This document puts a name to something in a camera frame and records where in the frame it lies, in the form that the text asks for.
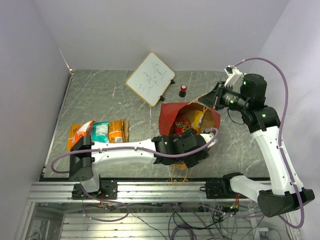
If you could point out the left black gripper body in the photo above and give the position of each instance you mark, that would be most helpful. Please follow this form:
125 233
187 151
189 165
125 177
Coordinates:
190 162

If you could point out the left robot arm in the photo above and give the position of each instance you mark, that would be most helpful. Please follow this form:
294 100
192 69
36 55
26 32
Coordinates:
88 157

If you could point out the orange pink candy packet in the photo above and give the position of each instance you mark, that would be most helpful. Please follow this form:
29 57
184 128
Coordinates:
81 131

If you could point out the orange snack packet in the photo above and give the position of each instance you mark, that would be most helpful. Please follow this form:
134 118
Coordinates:
115 135

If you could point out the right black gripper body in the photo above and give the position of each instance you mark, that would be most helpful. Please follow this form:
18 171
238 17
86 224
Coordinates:
232 99

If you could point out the small yellow-framed whiteboard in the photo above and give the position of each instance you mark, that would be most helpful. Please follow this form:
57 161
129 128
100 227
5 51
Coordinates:
151 79

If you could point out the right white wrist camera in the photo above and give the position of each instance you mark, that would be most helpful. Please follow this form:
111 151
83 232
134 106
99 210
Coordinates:
233 75

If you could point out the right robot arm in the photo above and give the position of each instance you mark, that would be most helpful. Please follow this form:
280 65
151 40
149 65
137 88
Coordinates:
285 193

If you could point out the tan chips bag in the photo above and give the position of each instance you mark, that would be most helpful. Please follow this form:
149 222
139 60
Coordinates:
126 130

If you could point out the aluminium mounting rail frame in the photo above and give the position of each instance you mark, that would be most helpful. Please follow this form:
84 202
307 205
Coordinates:
125 190

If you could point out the teal candy packet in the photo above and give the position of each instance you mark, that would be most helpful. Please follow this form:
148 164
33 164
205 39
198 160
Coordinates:
100 132

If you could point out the red chips packet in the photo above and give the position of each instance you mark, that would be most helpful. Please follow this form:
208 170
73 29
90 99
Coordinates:
181 124

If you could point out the red brown paper bag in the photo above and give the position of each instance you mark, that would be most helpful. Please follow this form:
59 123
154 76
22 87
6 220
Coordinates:
169 111

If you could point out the red black stamp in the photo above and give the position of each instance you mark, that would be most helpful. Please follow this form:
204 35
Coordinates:
183 91

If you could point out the yellow snack packet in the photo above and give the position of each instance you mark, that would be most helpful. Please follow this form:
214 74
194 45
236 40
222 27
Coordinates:
197 119

